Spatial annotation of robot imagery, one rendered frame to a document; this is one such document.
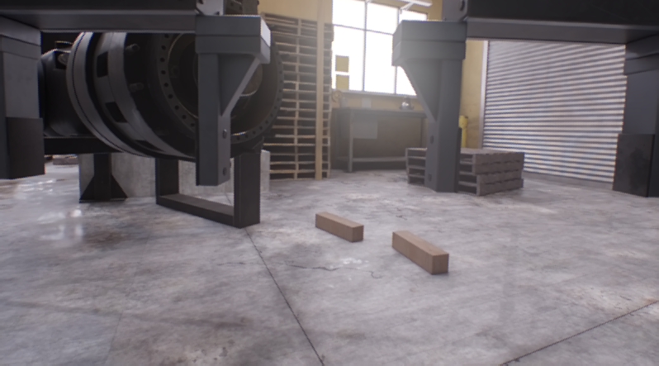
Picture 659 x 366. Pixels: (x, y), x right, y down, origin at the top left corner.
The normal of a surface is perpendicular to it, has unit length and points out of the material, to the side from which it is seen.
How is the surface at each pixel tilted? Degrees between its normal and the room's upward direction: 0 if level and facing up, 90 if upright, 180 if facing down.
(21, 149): 90
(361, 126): 90
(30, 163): 90
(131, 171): 90
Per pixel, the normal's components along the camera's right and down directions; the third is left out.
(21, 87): 1.00, 0.03
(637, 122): -1.00, -0.03
